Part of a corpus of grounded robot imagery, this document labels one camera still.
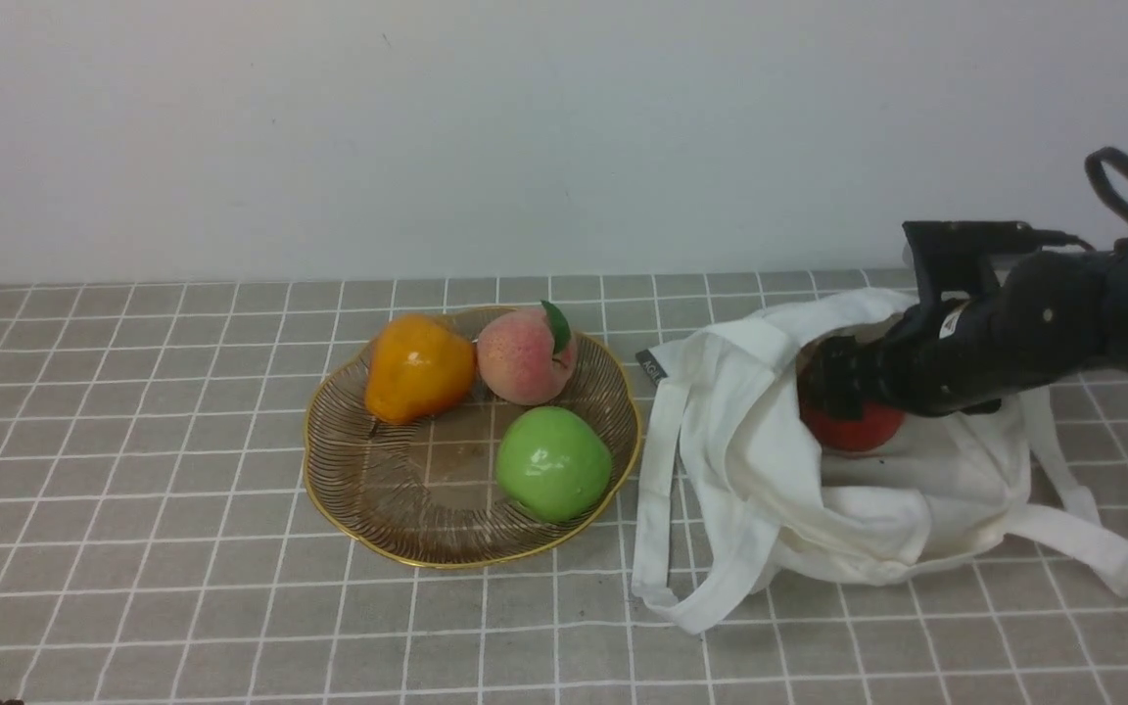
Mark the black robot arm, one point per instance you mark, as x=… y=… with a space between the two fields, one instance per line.
x=1114 y=319

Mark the green apple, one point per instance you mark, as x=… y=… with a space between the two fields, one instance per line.
x=553 y=465

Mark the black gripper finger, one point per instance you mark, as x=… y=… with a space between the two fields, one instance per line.
x=842 y=378

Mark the grey checked tablecloth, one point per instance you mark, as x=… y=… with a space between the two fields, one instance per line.
x=157 y=545

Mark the orange yellow pear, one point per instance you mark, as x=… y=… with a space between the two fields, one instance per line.
x=419 y=367

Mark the white cloth tote bag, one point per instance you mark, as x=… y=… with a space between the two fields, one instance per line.
x=733 y=487

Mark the red apple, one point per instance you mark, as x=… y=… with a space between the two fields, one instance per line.
x=877 y=426

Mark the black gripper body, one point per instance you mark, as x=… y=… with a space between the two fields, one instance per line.
x=973 y=339

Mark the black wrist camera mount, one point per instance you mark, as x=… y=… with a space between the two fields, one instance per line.
x=956 y=256

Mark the pink peach with leaf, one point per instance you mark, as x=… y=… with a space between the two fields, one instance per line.
x=528 y=355

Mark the gold-rimmed glass fruit plate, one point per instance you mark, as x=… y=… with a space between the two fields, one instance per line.
x=425 y=494

